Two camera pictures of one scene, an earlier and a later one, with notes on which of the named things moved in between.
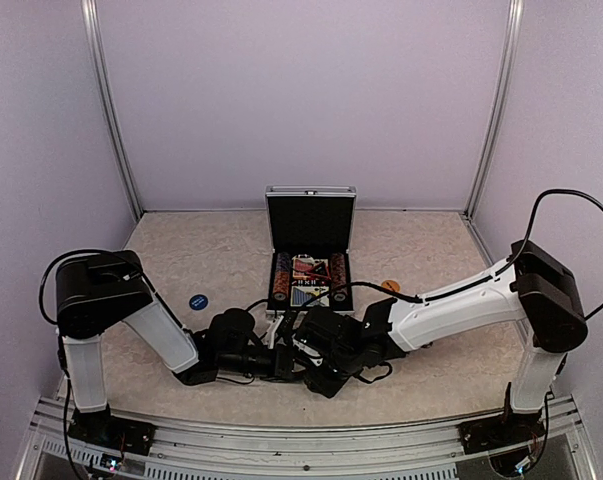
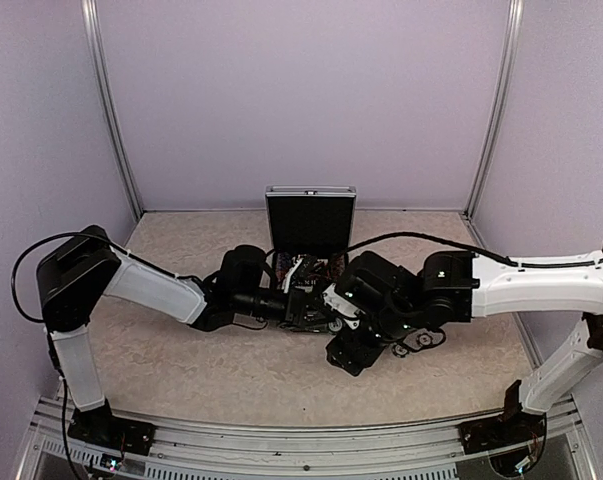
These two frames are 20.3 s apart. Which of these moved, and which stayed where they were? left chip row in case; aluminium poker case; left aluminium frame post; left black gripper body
Moved: left black gripper body
Stayed: left chip row in case; aluminium poker case; left aluminium frame post
